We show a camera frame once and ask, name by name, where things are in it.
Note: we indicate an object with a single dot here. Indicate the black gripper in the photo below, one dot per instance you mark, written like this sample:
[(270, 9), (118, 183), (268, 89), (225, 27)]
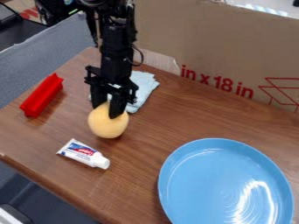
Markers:
[(112, 80)]

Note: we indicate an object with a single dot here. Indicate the yellow ball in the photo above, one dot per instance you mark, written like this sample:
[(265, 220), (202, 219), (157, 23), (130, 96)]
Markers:
[(102, 125)]

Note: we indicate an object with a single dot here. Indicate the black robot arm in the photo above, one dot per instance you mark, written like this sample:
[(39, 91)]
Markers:
[(117, 22)]

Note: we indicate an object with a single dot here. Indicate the blue plate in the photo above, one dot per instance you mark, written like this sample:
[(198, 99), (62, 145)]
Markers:
[(218, 181)]

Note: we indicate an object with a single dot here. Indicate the light blue folded cloth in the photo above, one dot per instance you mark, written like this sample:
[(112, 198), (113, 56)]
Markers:
[(148, 83)]

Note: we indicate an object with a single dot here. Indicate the red plastic block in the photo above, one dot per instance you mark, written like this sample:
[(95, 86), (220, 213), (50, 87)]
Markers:
[(42, 96)]

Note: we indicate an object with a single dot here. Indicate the white toothpaste tube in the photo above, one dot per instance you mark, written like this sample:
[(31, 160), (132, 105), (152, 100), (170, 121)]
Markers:
[(82, 153)]

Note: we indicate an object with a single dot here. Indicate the grey fabric partition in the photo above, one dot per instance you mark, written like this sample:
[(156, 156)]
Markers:
[(30, 61)]

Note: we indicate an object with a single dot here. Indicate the black equipment in background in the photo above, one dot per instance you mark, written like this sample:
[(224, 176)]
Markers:
[(57, 10)]

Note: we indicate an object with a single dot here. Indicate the cardboard box wall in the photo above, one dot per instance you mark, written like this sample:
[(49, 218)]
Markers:
[(237, 49)]

